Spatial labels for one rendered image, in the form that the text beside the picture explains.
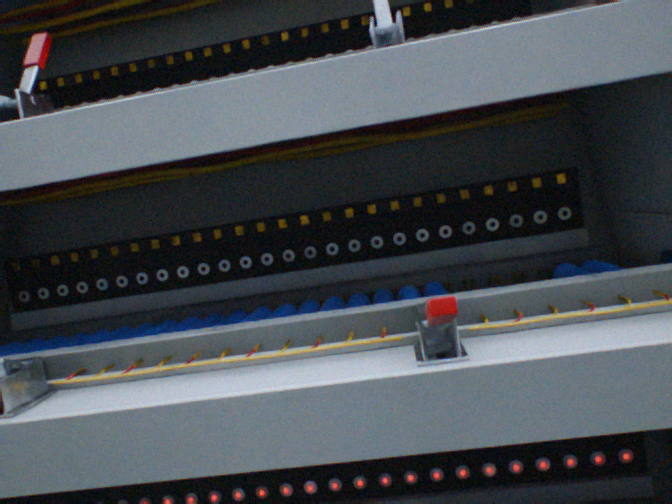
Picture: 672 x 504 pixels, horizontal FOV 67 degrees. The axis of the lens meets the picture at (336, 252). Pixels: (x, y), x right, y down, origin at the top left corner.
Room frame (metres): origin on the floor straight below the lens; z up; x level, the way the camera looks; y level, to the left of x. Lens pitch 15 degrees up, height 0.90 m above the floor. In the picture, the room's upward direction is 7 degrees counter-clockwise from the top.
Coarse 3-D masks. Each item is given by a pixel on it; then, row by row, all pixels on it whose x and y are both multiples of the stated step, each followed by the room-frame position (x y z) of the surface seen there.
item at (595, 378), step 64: (448, 256) 0.43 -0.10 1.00; (512, 256) 0.43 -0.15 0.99; (640, 256) 0.40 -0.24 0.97; (64, 320) 0.48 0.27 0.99; (640, 320) 0.29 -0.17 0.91; (128, 384) 0.34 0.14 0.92; (192, 384) 0.31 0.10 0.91; (256, 384) 0.29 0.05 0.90; (320, 384) 0.28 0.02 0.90; (384, 384) 0.28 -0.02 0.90; (448, 384) 0.27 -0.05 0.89; (512, 384) 0.27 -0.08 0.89; (576, 384) 0.27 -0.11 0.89; (640, 384) 0.27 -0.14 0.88; (0, 448) 0.31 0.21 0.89; (64, 448) 0.30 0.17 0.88; (128, 448) 0.30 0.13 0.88; (192, 448) 0.30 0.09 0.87; (256, 448) 0.29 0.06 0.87; (320, 448) 0.29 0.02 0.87; (384, 448) 0.29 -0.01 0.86; (448, 448) 0.29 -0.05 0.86
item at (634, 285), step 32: (512, 288) 0.31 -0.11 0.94; (544, 288) 0.31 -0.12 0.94; (576, 288) 0.31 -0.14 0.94; (608, 288) 0.30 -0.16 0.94; (640, 288) 0.30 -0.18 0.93; (288, 320) 0.33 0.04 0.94; (320, 320) 0.32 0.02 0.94; (352, 320) 0.32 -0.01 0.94; (384, 320) 0.32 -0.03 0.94; (416, 320) 0.32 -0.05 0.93; (480, 320) 0.32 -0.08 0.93; (544, 320) 0.30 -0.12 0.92; (32, 352) 0.36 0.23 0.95; (64, 352) 0.34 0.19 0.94; (96, 352) 0.34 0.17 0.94; (128, 352) 0.34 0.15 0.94; (160, 352) 0.34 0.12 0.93; (192, 352) 0.34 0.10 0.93; (224, 352) 0.32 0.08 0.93; (256, 352) 0.33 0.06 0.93; (288, 352) 0.31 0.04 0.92
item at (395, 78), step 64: (384, 0) 0.29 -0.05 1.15; (448, 0) 0.41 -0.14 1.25; (512, 0) 0.41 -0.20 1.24; (640, 0) 0.25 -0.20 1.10; (128, 64) 0.45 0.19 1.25; (192, 64) 0.45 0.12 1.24; (256, 64) 0.45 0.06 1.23; (320, 64) 0.28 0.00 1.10; (384, 64) 0.28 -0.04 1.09; (448, 64) 0.27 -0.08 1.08; (512, 64) 0.27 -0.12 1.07; (576, 64) 0.27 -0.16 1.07; (640, 64) 0.27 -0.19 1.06; (0, 128) 0.30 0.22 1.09; (64, 128) 0.30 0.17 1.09; (128, 128) 0.30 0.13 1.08; (192, 128) 0.30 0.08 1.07; (256, 128) 0.29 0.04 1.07; (320, 128) 0.29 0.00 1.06; (384, 128) 0.41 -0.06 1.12; (448, 128) 0.40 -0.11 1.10; (0, 192) 0.32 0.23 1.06; (64, 192) 0.44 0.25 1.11
